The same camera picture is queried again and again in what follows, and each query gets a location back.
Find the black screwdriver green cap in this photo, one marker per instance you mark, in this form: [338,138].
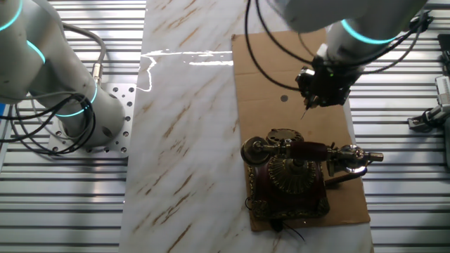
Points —
[305,110]

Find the brown cardboard sheet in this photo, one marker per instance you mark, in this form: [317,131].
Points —
[260,116]
[183,140]

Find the silver ribbed camera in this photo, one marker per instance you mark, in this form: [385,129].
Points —
[443,89]

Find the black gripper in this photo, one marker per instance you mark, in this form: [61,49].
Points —
[334,82]

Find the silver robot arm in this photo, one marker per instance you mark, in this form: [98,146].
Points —
[52,70]

